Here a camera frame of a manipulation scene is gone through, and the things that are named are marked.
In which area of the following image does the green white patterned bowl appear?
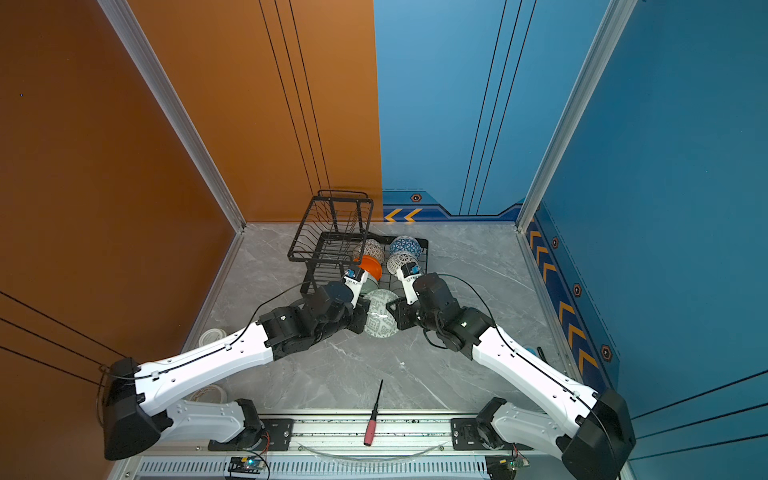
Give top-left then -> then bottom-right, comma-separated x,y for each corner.
364,289 -> 398,339

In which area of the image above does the orange bowl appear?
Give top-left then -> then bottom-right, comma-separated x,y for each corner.
359,255 -> 382,282

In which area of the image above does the white maroon patterned bowl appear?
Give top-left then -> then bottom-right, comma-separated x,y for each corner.
386,251 -> 417,276

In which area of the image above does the beige brown patterned bowl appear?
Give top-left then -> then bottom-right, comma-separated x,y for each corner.
353,238 -> 385,263

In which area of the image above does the blue triangle patterned bowl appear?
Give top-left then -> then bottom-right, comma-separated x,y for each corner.
389,235 -> 422,258

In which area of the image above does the mint green bowl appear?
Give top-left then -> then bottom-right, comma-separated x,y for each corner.
360,276 -> 379,296

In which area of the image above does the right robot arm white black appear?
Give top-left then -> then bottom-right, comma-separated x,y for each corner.
394,273 -> 636,479

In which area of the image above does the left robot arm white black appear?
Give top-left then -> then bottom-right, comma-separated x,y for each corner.
100,279 -> 365,461

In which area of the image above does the white tape roll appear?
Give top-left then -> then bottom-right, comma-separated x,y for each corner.
198,328 -> 227,347

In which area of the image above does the beige masking tape roll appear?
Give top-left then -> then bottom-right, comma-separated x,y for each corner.
187,384 -> 228,404

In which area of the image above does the circuit board right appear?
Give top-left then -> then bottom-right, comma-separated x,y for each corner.
485,449 -> 530,480

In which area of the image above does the green circuit board left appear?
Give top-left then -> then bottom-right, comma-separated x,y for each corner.
227,455 -> 270,479

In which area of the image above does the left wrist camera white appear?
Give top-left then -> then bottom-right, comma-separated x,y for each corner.
343,266 -> 369,308

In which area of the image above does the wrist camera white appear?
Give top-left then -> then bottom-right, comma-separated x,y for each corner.
396,261 -> 422,305
343,266 -> 369,308

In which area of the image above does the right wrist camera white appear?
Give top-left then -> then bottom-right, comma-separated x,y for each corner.
396,261 -> 422,305

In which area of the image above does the black wire dish rack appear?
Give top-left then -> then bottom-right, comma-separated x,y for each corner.
287,190 -> 429,299

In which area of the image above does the red handled screwdriver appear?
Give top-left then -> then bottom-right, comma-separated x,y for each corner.
363,380 -> 384,447

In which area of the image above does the clear cable loop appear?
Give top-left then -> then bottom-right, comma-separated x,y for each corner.
296,442 -> 448,463

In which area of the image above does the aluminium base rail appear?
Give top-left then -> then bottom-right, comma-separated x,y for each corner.
109,405 -> 572,479

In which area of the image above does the aluminium corner post right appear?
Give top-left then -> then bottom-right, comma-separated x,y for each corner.
516,0 -> 638,234

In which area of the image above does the aluminium corner post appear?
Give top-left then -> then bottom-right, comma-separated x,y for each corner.
516,0 -> 638,234
98,0 -> 246,234

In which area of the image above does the aluminium corner post left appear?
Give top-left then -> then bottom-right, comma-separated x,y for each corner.
98,0 -> 246,234

